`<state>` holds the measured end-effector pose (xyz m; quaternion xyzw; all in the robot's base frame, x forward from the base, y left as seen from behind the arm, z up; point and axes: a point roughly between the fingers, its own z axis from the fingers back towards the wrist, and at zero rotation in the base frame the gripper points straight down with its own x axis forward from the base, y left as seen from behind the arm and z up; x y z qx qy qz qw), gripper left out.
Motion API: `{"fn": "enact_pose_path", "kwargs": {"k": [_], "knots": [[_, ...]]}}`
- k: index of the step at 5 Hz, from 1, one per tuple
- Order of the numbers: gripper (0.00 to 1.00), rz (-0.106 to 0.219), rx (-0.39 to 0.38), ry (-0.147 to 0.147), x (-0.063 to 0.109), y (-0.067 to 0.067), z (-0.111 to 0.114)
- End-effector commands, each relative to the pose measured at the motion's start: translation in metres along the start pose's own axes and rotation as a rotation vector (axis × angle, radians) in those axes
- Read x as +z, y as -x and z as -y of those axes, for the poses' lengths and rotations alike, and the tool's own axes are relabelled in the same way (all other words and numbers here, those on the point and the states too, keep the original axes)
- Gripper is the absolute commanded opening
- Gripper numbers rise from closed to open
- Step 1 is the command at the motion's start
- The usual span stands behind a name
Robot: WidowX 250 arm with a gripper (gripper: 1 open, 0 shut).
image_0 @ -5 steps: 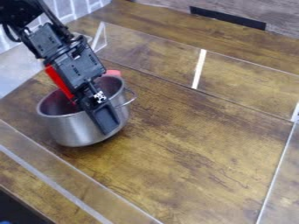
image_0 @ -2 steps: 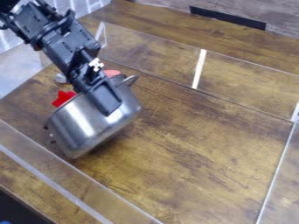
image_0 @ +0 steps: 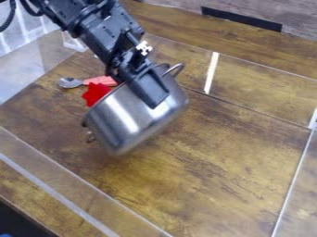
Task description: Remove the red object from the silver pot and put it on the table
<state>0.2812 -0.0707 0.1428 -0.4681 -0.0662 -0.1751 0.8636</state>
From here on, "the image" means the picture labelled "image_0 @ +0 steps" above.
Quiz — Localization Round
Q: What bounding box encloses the clear acrylic triangular bracket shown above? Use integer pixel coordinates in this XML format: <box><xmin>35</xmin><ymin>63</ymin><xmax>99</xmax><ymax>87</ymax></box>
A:
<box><xmin>62</xmin><ymin>31</ymin><xmax>89</xmax><ymax>52</ymax></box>

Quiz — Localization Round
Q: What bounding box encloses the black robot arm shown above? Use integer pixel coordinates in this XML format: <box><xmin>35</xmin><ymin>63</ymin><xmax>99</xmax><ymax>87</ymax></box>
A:
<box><xmin>30</xmin><ymin>0</ymin><xmax>170</xmax><ymax>108</ymax></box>

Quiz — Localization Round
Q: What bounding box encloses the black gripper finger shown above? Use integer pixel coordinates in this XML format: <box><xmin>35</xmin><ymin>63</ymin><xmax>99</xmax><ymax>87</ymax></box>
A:
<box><xmin>110</xmin><ymin>41</ymin><xmax>170</xmax><ymax>108</ymax></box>

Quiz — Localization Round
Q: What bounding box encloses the silver metal pot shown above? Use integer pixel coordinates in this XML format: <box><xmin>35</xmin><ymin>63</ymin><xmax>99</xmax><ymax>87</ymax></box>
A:
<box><xmin>82</xmin><ymin>63</ymin><xmax>189</xmax><ymax>156</ymax></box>

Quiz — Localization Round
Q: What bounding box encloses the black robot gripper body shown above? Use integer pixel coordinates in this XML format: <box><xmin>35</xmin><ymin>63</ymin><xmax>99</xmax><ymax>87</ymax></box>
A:
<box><xmin>67</xmin><ymin>0</ymin><xmax>146</xmax><ymax>72</ymax></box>

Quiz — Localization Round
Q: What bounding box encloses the small pink oval object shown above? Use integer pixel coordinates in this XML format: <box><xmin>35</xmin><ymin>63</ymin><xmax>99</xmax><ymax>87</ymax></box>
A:
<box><xmin>58</xmin><ymin>75</ymin><xmax>119</xmax><ymax>90</ymax></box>

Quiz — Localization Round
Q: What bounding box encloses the red star-shaped block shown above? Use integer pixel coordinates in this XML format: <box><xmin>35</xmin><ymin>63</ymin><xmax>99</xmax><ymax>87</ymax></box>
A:
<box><xmin>82</xmin><ymin>82</ymin><xmax>111</xmax><ymax>107</ymax></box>

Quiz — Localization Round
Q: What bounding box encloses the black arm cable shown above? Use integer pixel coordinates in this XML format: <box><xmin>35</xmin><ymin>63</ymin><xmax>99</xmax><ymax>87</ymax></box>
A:
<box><xmin>0</xmin><ymin>0</ymin><xmax>44</xmax><ymax>33</ymax></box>

